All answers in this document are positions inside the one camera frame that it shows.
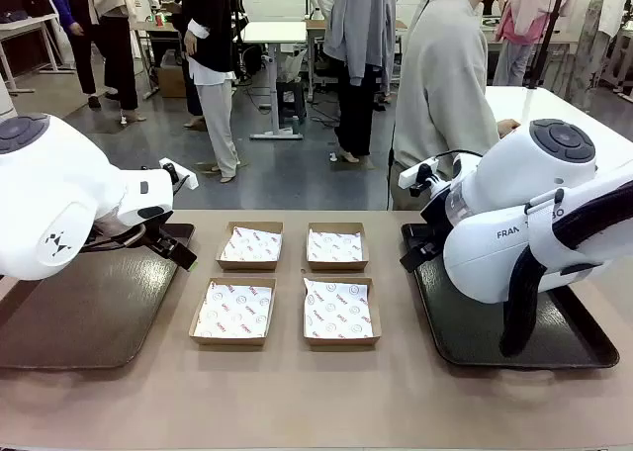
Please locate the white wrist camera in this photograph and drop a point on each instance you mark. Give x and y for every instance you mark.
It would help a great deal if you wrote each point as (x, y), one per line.
(418, 171)
(184, 176)

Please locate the person in pink top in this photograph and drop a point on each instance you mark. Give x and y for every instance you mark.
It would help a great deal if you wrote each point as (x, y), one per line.
(519, 30)

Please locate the cardboard box on floor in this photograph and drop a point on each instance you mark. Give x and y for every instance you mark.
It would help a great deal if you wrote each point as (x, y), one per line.
(172, 81)

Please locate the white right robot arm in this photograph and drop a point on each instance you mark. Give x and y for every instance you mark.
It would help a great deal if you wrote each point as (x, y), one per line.
(494, 263)

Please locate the hanging floral garment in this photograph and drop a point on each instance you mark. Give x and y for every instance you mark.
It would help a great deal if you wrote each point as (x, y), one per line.
(591, 40)

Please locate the large brown serving tray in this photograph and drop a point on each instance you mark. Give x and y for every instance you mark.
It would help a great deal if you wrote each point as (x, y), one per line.
(89, 317)

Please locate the gray background table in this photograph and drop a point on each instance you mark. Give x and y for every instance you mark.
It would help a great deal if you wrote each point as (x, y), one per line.
(25, 26)

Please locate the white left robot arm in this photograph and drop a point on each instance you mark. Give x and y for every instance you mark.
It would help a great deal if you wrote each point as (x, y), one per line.
(49, 199)

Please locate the person in gray coat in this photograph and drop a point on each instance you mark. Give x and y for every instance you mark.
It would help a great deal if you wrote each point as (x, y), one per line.
(356, 50)

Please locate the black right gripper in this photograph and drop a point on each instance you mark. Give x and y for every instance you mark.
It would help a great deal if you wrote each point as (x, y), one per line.
(429, 238)

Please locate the white side table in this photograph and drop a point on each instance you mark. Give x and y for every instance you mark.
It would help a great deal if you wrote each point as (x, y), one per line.
(569, 110)

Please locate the brown cardboard donut box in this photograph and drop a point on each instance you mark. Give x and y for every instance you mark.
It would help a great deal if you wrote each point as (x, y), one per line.
(249, 265)
(232, 340)
(337, 266)
(341, 342)

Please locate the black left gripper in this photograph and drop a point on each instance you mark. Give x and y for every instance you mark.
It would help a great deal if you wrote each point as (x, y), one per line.
(159, 238)

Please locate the person in beige jacket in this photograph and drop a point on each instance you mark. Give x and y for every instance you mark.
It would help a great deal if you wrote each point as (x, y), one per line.
(118, 50)

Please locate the person in black top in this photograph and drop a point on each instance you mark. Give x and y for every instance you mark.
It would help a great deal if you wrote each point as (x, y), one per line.
(212, 50)

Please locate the person in blue top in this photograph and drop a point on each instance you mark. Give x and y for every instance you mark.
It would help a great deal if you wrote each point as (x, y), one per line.
(74, 35)

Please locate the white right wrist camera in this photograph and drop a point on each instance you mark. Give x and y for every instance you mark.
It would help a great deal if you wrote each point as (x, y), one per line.
(418, 171)

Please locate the large black serving tray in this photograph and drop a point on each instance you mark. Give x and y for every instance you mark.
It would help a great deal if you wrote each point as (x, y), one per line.
(470, 332)

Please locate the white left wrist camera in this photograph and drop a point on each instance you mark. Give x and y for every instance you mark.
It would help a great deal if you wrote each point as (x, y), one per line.
(184, 176)

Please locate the black plastic stool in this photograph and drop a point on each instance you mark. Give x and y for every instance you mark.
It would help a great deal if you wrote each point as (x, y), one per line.
(292, 102)

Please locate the white background desk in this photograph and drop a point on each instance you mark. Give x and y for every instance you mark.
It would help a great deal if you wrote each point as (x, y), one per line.
(274, 31)

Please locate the person in beige sweater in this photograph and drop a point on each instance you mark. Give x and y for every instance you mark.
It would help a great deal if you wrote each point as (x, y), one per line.
(440, 85)

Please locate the black tripod stand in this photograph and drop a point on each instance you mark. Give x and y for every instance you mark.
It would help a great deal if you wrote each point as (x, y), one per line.
(544, 40)

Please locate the person's right hand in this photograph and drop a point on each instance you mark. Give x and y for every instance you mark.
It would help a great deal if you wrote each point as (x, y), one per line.
(508, 127)

